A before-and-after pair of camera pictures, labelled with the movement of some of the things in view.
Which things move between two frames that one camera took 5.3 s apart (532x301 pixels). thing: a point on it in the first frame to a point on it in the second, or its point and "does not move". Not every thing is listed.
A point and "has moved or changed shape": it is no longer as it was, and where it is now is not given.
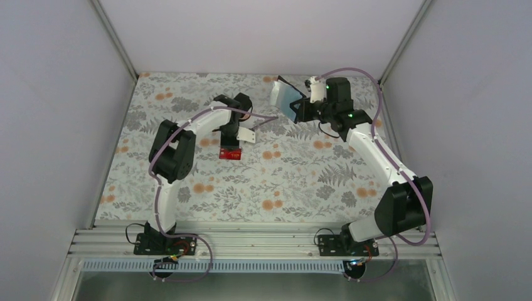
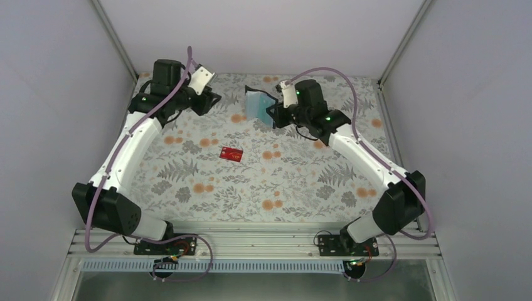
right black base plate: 342,245 does not move
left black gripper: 226,143 to 206,103
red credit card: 232,153 does not move
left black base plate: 159,244 does not move
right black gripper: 302,112 to 278,120
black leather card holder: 283,94 has moved or changed shape
